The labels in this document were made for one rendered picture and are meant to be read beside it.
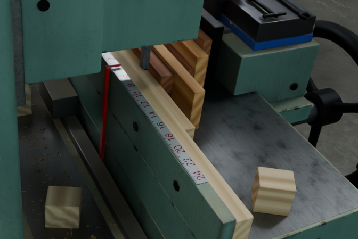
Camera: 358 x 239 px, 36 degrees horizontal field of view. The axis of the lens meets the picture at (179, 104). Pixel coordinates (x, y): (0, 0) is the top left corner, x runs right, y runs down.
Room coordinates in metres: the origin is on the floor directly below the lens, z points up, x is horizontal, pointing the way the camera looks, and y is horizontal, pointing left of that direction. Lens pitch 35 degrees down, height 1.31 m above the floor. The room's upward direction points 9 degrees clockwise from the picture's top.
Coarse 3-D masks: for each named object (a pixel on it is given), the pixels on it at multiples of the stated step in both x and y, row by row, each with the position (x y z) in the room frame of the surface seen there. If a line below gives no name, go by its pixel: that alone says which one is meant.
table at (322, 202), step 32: (96, 96) 0.58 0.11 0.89; (224, 96) 0.61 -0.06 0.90; (256, 96) 0.62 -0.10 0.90; (224, 128) 0.54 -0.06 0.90; (256, 128) 0.55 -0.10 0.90; (288, 128) 0.56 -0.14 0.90; (128, 160) 0.49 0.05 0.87; (224, 160) 0.48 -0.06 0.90; (256, 160) 0.49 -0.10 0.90; (288, 160) 0.50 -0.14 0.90; (320, 160) 0.51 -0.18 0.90; (160, 192) 0.42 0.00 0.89; (320, 192) 0.45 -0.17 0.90; (352, 192) 0.46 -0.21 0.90; (160, 224) 0.41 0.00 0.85; (256, 224) 0.39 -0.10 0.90; (288, 224) 0.40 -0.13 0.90; (320, 224) 0.41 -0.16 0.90; (352, 224) 0.43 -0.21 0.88
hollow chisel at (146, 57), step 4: (144, 48) 0.57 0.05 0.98; (148, 48) 0.57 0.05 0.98; (144, 52) 0.57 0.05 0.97; (148, 52) 0.57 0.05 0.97; (140, 56) 0.58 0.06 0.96; (144, 56) 0.57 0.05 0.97; (148, 56) 0.57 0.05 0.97; (140, 60) 0.57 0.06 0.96; (144, 60) 0.57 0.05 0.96; (148, 60) 0.57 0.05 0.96; (140, 64) 0.57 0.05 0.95; (144, 64) 0.57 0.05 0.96; (148, 64) 0.57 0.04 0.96; (144, 68) 0.57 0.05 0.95; (148, 68) 0.57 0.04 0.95
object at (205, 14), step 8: (208, 16) 0.65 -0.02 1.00; (200, 24) 0.65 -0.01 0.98; (208, 24) 0.63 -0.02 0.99; (216, 24) 0.63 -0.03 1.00; (208, 32) 0.63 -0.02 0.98; (216, 32) 0.62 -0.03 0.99; (224, 32) 0.68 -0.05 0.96; (232, 32) 0.68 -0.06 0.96; (216, 40) 0.62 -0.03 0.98; (216, 48) 0.63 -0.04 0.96; (216, 56) 0.63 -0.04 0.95; (208, 64) 0.62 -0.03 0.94; (216, 64) 0.63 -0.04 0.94; (208, 72) 0.62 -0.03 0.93; (208, 80) 0.62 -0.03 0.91
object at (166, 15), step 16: (112, 0) 0.51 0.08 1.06; (128, 0) 0.52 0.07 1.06; (144, 0) 0.53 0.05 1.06; (160, 0) 0.54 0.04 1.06; (176, 0) 0.55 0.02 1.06; (192, 0) 0.56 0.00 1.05; (112, 16) 0.51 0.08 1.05; (128, 16) 0.52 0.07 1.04; (144, 16) 0.53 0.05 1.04; (160, 16) 0.54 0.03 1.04; (176, 16) 0.55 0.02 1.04; (192, 16) 0.56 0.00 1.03; (112, 32) 0.51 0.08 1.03; (128, 32) 0.52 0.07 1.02; (144, 32) 0.53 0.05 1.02; (160, 32) 0.54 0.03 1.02; (176, 32) 0.56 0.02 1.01; (192, 32) 0.57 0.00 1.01; (112, 48) 0.51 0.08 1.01; (128, 48) 0.52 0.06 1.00
